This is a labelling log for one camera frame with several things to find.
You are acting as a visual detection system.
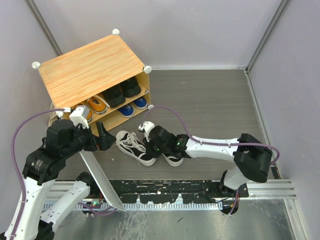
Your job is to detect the wooden shoe cabinet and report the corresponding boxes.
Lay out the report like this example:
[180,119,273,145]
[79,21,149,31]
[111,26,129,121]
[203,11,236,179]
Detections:
[32,28,152,134]

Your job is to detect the white cabinet door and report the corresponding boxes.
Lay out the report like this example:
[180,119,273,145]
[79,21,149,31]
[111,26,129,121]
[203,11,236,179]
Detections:
[79,150,127,212]

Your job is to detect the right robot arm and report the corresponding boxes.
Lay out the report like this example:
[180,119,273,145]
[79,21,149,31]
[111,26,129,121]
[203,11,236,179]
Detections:
[140,121,272,197]

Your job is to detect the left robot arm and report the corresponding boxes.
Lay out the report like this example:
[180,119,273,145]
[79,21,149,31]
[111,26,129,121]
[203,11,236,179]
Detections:
[0,119,124,240]

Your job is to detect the purple cable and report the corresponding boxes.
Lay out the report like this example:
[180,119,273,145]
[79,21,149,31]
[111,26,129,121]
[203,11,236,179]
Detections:
[141,106,281,216]
[7,106,71,240]

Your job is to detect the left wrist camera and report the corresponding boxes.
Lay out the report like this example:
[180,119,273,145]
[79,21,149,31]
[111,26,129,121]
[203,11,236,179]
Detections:
[69,106,90,129]

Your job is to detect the grey slotted cable duct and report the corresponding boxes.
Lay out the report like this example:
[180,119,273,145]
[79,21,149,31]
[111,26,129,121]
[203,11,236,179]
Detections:
[43,201,223,211]

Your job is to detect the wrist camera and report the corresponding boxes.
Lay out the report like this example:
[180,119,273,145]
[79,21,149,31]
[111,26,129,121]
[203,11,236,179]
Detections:
[69,106,90,129]
[138,121,155,138]

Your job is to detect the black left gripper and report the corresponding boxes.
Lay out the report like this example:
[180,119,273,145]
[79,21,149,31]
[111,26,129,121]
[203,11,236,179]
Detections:
[63,119,117,157]

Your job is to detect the orange sneaker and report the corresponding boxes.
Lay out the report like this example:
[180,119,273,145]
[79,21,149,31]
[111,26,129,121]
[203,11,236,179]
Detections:
[86,94,110,115]
[72,102,93,123]

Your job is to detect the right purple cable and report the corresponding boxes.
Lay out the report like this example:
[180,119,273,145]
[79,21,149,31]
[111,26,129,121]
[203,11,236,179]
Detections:
[141,106,281,216]

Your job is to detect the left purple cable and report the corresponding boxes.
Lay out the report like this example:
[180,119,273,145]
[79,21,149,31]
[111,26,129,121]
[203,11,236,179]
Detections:
[7,106,71,240]

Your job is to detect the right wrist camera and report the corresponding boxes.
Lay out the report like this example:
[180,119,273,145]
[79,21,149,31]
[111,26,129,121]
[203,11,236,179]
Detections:
[138,121,155,138]

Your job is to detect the blue sneaker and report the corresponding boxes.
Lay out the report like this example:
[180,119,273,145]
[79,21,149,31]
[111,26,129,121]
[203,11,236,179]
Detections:
[133,96,148,110]
[117,104,135,118]

